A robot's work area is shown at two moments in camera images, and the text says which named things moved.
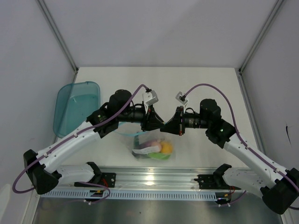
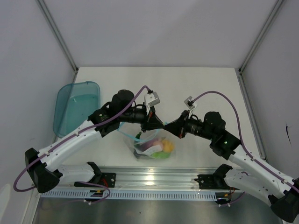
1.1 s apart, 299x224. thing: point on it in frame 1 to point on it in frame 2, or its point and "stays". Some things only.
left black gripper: [152, 121] stays
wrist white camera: [181, 98] to [188, 101]
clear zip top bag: [151, 145] stays
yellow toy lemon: [167, 147] stays
